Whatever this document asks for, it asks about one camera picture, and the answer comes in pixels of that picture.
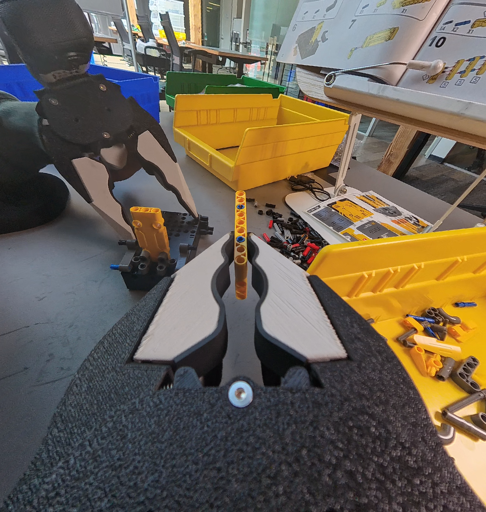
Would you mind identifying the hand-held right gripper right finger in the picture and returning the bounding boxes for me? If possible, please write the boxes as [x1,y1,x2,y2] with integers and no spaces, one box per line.
[247,233,349,388]

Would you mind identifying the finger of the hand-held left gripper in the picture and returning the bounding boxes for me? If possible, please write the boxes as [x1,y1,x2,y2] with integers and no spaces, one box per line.
[72,156,135,241]
[138,130,199,217]

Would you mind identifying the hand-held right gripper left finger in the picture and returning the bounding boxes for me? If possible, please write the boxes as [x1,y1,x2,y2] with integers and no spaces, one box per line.
[133,231,235,388]

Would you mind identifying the yellow panel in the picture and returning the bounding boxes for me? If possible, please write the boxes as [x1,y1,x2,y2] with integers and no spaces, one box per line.
[130,206,171,261]

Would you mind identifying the black lego base block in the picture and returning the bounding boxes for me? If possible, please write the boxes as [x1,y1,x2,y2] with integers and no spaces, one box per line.
[110,211,214,291]

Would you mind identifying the yellow lego beam with pins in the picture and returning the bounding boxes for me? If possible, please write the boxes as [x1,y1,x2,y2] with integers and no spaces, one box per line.
[234,190,248,301]

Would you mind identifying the pile of small lego parts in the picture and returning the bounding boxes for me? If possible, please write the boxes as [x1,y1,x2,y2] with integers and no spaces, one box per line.
[253,198,329,270]

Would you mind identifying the blue storage bin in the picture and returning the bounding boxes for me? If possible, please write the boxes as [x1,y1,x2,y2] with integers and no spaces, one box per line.
[0,64,160,122]

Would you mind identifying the person's black pants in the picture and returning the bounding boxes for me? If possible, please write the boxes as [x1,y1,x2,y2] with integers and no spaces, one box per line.
[0,172,69,237]

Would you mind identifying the green storage bin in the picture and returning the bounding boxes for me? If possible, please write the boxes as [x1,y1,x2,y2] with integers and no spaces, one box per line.
[165,71,287,109]

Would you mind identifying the yellow storage bin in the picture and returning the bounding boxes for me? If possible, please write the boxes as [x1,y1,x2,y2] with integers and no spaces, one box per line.
[307,225,486,512]
[173,93,351,191]

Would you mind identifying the black office chair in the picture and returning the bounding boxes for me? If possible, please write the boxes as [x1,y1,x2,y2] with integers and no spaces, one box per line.
[159,11,187,73]

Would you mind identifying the printed instruction sheet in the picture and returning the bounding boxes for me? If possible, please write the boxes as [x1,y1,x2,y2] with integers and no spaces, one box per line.
[303,191,433,242]

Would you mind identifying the long wooden table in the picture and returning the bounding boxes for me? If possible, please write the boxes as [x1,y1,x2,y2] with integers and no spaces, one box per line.
[183,42,268,77]

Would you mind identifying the open instruction booklet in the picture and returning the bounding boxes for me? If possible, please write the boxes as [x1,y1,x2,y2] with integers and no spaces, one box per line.
[276,0,486,106]

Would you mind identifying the metal book stand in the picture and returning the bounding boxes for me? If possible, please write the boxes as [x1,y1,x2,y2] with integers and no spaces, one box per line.
[323,58,486,233]

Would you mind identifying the black usb cable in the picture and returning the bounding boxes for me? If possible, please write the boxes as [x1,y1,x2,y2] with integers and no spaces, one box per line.
[287,172,331,201]

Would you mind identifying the wooden post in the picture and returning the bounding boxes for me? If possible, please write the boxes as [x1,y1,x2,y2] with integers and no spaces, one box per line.
[188,0,203,45]

